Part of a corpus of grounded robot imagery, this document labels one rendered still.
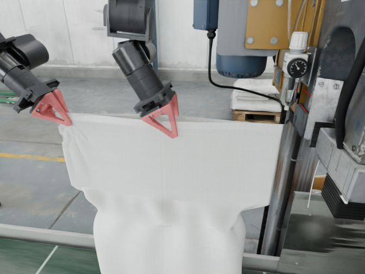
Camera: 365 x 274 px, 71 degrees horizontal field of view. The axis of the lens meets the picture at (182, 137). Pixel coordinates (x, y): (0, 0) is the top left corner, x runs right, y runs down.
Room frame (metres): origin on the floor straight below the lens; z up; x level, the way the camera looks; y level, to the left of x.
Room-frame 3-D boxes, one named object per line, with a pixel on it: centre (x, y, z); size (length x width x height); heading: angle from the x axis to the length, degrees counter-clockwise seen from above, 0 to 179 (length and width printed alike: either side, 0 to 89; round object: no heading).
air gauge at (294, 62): (0.50, -0.22, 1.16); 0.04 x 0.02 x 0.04; 82
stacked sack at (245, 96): (3.49, -0.97, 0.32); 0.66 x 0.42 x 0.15; 166
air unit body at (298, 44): (0.51, -0.23, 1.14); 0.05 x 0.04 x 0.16; 172
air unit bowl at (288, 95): (0.52, -0.22, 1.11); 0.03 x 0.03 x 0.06
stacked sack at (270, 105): (3.28, -0.98, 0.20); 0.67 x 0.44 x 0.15; 82
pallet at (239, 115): (3.43, -1.32, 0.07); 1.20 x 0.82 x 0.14; 82
